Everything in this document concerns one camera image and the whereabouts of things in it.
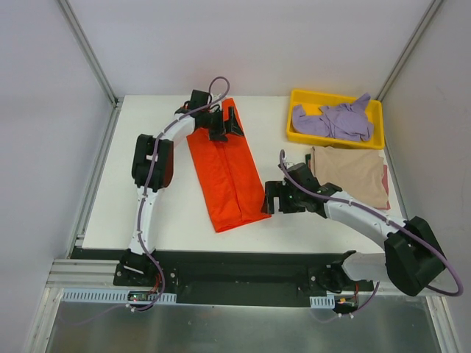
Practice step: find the left white cable duct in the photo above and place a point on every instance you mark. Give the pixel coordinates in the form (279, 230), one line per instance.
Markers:
(107, 296)

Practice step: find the yellow plastic bin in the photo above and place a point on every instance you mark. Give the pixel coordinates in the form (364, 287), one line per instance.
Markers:
(311, 101)

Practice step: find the right aluminium frame post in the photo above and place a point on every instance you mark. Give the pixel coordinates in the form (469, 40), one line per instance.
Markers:
(426, 20)

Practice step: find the green folded t shirt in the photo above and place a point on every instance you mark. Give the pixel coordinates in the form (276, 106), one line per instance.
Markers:
(308, 160)

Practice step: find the purple t shirt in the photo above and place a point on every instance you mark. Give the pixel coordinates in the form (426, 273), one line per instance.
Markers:
(345, 121)

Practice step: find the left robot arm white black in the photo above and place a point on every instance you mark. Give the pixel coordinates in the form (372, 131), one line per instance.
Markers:
(153, 169)

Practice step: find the white cable duct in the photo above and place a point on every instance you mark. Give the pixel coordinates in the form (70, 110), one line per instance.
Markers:
(322, 302)
(107, 296)

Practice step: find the left aluminium frame post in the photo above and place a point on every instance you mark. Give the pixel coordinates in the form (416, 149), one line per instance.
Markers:
(85, 47)

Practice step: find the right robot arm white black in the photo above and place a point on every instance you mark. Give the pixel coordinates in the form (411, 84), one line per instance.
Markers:
(411, 257)

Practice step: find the beige folded t shirt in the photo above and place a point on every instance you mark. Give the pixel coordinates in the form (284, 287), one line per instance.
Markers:
(358, 172)

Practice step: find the orange t shirt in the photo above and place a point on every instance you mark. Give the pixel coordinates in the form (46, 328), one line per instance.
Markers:
(229, 180)

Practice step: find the aluminium frame post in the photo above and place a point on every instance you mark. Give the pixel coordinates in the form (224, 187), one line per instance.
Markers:
(85, 47)
(426, 20)

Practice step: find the right white cable duct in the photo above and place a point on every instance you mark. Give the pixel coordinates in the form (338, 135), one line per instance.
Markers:
(322, 302)

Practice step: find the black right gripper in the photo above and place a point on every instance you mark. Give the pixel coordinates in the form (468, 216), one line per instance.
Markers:
(279, 198)

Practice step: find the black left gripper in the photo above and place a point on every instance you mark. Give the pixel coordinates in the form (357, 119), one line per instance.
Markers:
(220, 125)

